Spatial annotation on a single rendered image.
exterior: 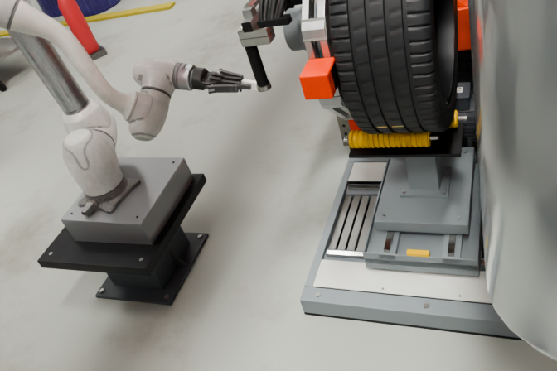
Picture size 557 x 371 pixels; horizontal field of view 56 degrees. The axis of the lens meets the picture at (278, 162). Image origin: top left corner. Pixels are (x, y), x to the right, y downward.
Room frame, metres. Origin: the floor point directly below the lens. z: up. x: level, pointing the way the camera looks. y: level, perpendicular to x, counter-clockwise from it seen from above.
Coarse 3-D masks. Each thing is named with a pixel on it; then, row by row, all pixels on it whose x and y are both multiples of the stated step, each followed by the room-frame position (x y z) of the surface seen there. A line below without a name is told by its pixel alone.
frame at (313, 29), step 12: (312, 0) 1.30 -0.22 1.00; (324, 0) 1.25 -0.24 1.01; (312, 12) 1.28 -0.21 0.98; (324, 12) 1.23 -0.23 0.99; (312, 24) 1.23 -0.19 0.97; (324, 24) 1.21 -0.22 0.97; (312, 36) 1.22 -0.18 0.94; (324, 36) 1.21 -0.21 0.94; (312, 48) 1.23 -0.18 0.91; (324, 48) 1.21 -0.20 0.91; (336, 96) 1.21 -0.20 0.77; (324, 108) 1.25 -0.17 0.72; (336, 108) 1.28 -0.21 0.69
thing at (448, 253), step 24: (480, 216) 1.19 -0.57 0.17; (384, 240) 1.23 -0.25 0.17; (408, 240) 1.21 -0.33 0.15; (432, 240) 1.18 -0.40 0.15; (456, 240) 1.13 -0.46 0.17; (480, 240) 1.13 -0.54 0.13; (384, 264) 1.17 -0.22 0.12; (408, 264) 1.13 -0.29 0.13; (432, 264) 1.09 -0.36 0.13; (456, 264) 1.06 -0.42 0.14
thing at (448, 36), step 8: (440, 0) 1.53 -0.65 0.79; (448, 0) 1.51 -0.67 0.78; (440, 8) 1.52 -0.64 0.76; (448, 8) 1.51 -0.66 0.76; (440, 16) 1.51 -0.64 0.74; (448, 16) 1.50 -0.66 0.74; (440, 24) 1.50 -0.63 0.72; (448, 24) 1.49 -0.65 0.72; (440, 32) 1.49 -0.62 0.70; (448, 32) 1.47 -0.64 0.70; (440, 40) 1.47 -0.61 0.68; (448, 40) 1.46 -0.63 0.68; (440, 48) 1.46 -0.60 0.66; (448, 48) 1.44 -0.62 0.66; (440, 56) 1.44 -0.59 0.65; (448, 56) 1.42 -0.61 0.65; (440, 64) 1.41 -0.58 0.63; (448, 64) 1.40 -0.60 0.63; (440, 72) 1.39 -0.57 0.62; (448, 72) 1.37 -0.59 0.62; (440, 80) 1.10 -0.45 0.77; (448, 80) 1.34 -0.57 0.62; (448, 88) 1.30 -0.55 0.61; (448, 96) 1.23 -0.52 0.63
